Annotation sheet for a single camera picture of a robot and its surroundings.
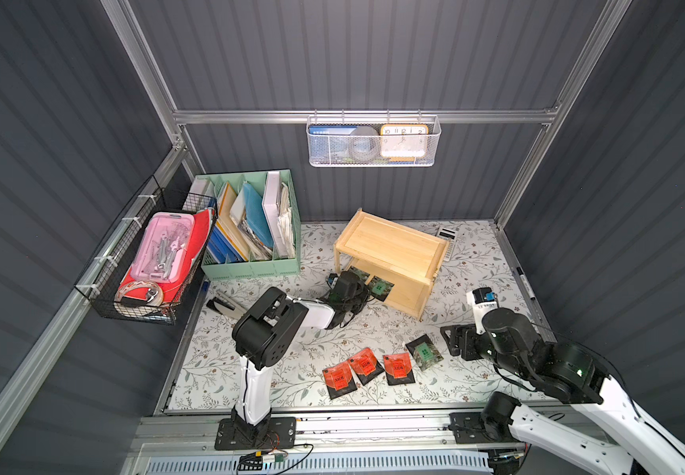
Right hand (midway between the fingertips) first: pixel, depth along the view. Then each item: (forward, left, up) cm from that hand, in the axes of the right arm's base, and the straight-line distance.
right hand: (459, 329), depth 68 cm
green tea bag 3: (+3, +4, -22) cm, 22 cm away
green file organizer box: (+37, +56, -4) cm, 68 cm away
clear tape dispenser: (+5, +74, +7) cm, 74 cm away
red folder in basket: (+25, +64, +10) cm, 70 cm away
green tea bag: (+28, +21, -20) cm, 40 cm away
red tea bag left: (-5, +29, -22) cm, 37 cm away
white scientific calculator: (+50, -14, -22) cm, 56 cm away
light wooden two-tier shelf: (+24, +13, -2) cm, 28 cm away
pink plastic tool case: (+16, +72, +9) cm, 74 cm away
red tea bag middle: (-1, +21, -22) cm, 31 cm away
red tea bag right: (-2, +12, -22) cm, 25 cm away
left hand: (+23, +18, -17) cm, 33 cm away
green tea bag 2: (+23, +16, -20) cm, 35 cm away
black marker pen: (+30, -39, -27) cm, 56 cm away
